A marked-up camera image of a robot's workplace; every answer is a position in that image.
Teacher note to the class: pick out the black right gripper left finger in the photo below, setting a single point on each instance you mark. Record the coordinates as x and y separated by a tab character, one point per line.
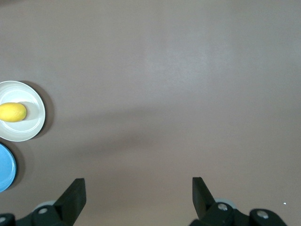
70	200

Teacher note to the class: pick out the white beige round plate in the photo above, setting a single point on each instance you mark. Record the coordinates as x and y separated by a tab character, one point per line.
28	127

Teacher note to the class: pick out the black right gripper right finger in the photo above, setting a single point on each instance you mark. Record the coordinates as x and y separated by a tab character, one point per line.
202	200

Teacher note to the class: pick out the yellow lemon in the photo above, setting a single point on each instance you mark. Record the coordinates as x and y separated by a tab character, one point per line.
13	112

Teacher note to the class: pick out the blue round plate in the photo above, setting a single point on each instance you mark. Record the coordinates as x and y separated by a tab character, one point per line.
5	167

